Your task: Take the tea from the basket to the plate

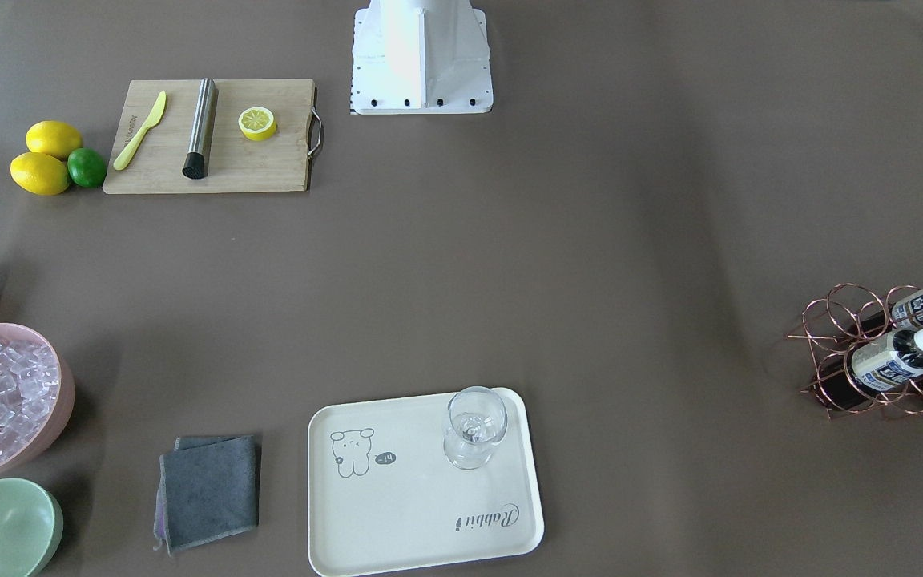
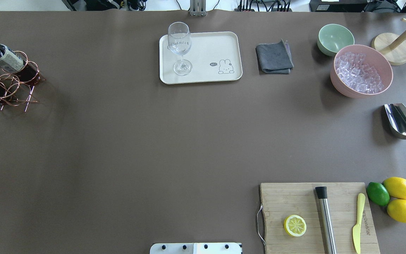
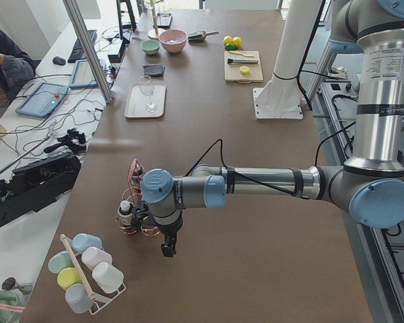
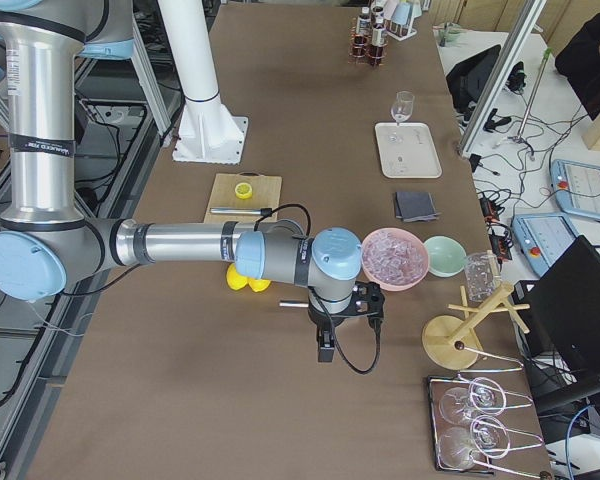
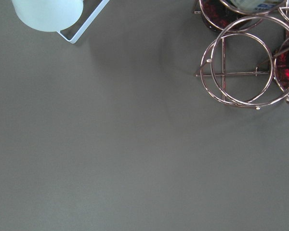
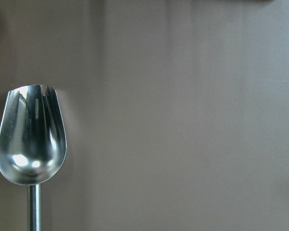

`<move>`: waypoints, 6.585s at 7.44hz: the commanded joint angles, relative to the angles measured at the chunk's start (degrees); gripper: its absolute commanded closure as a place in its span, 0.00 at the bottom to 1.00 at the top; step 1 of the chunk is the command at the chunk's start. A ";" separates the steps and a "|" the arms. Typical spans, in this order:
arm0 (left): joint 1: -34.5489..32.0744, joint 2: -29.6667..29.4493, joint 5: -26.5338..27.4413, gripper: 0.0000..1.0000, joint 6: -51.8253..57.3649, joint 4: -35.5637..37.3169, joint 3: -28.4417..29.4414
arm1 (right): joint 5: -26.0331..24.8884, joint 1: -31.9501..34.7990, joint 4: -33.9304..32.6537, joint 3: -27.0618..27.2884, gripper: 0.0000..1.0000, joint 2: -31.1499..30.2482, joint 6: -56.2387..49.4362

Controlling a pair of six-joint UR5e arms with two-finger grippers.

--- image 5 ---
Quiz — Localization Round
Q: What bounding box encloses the tea bottle at basket end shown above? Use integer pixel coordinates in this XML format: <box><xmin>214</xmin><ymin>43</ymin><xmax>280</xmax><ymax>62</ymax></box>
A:
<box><xmin>199</xmin><ymin>0</ymin><xmax>285</xmax><ymax>31</ymax></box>

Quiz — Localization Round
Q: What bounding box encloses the copper wire bottle basket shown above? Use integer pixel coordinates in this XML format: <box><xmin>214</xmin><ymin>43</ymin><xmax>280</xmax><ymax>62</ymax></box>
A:
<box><xmin>194</xmin><ymin>0</ymin><xmax>289</xmax><ymax>110</ymax></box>

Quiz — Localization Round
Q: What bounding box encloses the white cup drying rack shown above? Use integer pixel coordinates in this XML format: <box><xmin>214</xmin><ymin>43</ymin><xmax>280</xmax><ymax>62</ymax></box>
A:
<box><xmin>57</xmin><ymin>0</ymin><xmax>109</xmax><ymax>44</ymax></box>

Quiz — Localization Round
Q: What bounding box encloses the tea bottle by robot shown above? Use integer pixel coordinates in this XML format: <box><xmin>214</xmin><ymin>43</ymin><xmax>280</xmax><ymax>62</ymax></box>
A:
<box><xmin>273</xmin><ymin>32</ymin><xmax>289</xmax><ymax>90</ymax></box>

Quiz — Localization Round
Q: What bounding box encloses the white plastic cup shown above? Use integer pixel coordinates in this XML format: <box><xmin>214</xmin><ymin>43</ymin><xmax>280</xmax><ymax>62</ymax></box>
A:
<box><xmin>12</xmin><ymin>0</ymin><xmax>84</xmax><ymax>32</ymax></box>

